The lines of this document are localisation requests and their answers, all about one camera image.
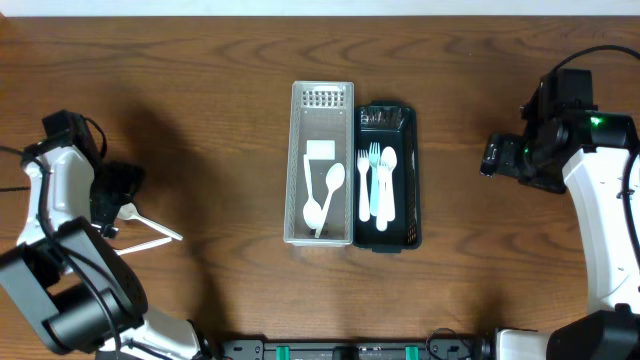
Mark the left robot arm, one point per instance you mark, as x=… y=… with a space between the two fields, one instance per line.
x=69 y=283

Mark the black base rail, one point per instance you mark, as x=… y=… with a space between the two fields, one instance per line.
x=440 y=347

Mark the clear plastic basket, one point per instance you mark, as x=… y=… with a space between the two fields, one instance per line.
x=321 y=126

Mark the light blue fork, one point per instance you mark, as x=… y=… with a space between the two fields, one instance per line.
x=374 y=160

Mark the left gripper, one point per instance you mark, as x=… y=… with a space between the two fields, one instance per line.
x=118 y=187

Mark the white fork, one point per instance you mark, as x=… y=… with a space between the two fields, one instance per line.
x=383 y=216
x=363 y=167

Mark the white spoon handle up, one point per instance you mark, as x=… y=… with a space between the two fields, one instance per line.
x=311 y=209

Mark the white spoon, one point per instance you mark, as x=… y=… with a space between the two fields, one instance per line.
x=143 y=246
x=129 y=212
x=389 y=162
x=334 y=180

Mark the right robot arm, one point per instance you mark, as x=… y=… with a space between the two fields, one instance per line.
x=569 y=146

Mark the black plastic basket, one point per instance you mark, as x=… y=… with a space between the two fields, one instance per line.
x=392 y=124

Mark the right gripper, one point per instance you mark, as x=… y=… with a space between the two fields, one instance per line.
x=507 y=159

